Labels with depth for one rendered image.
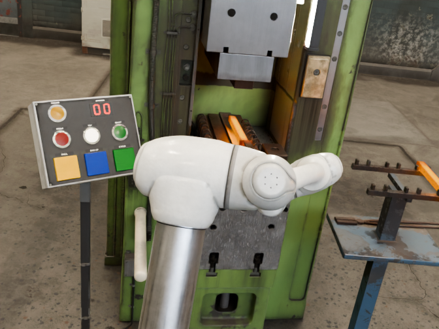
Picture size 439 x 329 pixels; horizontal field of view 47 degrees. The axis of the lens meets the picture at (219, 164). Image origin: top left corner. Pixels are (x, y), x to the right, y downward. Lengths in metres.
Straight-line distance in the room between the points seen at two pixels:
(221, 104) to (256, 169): 1.48
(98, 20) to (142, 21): 5.41
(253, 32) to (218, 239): 0.83
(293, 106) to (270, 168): 1.19
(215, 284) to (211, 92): 0.87
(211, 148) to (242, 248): 1.18
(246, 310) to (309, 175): 1.16
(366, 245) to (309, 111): 0.58
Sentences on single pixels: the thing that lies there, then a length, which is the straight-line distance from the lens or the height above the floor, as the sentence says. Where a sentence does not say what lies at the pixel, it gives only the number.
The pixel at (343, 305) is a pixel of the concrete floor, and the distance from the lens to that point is 2.90.
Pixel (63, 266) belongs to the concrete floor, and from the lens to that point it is 2.94.
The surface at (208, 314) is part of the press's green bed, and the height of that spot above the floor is 0.18.
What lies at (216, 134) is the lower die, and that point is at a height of 0.99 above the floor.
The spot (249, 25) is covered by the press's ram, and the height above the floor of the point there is 1.47.
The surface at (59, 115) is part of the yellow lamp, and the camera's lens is 1.71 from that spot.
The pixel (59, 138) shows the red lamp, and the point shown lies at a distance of 1.70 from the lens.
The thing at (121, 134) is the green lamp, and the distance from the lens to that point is 1.76.
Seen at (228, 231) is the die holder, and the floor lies 0.66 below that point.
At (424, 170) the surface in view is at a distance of 2.07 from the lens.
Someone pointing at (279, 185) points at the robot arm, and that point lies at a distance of 0.92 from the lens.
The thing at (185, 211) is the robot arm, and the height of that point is 1.26.
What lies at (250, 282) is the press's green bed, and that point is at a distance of 2.23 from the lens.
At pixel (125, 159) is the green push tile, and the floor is 1.01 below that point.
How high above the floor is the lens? 1.75
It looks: 25 degrees down
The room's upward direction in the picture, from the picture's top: 7 degrees clockwise
